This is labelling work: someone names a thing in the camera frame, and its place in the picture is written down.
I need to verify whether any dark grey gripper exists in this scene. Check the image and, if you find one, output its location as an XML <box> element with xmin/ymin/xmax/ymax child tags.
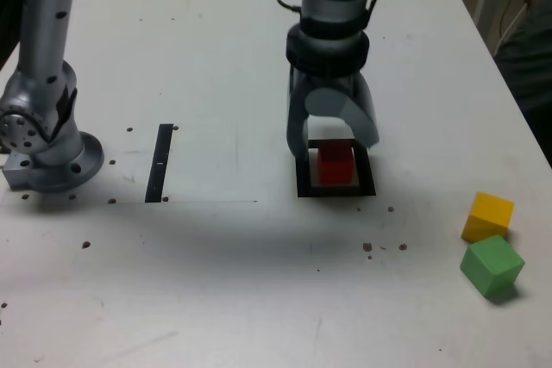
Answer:
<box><xmin>285</xmin><ymin>66</ymin><xmax>381</xmax><ymax>159</ymax></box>

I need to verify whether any red cube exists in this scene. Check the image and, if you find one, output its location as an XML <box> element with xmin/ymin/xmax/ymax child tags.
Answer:
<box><xmin>317</xmin><ymin>140</ymin><xmax>355</xmax><ymax>186</ymax></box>

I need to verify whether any yellow cube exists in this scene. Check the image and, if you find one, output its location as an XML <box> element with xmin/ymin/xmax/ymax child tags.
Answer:
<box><xmin>461</xmin><ymin>191</ymin><xmax>516</xmax><ymax>244</ymax></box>

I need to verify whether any green cube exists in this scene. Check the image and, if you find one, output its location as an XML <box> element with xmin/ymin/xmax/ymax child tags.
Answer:
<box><xmin>459</xmin><ymin>234</ymin><xmax>526</xmax><ymax>298</ymax></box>

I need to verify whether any black tape square outline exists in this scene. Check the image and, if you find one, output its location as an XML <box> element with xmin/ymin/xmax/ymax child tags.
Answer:
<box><xmin>295</xmin><ymin>138</ymin><xmax>377</xmax><ymax>198</ymax></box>

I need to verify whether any black tape strip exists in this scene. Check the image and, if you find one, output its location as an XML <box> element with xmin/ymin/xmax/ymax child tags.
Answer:
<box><xmin>144</xmin><ymin>123</ymin><xmax>174</xmax><ymax>204</ymax></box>

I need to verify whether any person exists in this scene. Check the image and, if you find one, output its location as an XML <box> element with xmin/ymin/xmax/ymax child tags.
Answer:
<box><xmin>493</xmin><ymin>0</ymin><xmax>552</xmax><ymax>136</ymax></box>

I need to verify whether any white hanging cable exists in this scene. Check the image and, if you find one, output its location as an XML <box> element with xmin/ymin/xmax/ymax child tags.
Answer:
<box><xmin>494</xmin><ymin>0</ymin><xmax>530</xmax><ymax>55</ymax></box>

